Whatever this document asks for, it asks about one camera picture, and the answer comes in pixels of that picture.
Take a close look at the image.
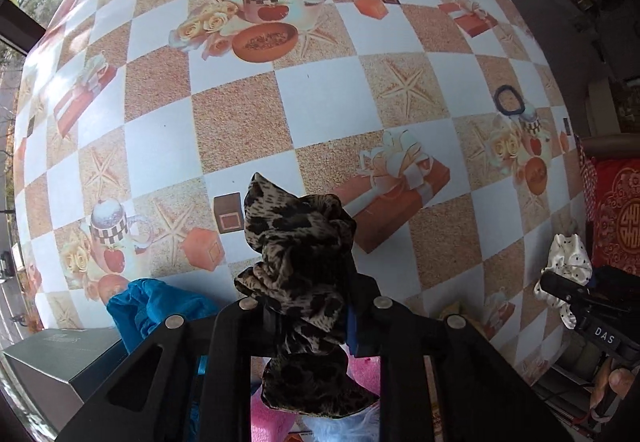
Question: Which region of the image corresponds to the grey cardboard box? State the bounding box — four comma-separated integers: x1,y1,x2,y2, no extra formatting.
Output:
2,326,131,438

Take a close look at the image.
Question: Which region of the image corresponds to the leopard print scrunchie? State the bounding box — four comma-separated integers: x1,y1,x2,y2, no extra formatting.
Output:
234,172,381,419

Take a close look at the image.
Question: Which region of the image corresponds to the pink sponge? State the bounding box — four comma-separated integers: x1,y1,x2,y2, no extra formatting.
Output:
250,356,383,442

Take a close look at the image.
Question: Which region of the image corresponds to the person's right hand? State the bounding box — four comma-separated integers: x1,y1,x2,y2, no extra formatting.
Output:
609,368,640,399

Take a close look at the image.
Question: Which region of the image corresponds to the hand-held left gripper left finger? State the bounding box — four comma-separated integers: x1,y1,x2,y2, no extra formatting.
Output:
57,298,280,442

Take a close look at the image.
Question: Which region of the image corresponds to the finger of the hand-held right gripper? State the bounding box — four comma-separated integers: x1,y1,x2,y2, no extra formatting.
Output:
539,271,597,323

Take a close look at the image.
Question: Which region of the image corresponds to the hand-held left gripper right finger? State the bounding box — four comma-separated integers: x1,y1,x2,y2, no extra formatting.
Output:
344,273,572,442

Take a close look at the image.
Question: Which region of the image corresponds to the red embroidered cushion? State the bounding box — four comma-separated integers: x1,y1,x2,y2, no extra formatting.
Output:
580,142,640,277

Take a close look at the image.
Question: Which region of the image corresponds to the checkered printed tablecloth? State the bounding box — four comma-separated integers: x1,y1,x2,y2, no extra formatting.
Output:
12,0,591,385

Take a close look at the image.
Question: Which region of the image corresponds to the black hair tie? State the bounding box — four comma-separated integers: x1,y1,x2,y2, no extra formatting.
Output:
494,84,526,117

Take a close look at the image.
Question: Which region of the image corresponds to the white polka dot scrunchie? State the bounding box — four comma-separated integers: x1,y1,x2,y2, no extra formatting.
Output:
532,232,593,330

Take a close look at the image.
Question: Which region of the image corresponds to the blue nonwoven cloth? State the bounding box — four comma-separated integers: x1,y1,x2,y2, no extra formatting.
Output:
105,278,221,375

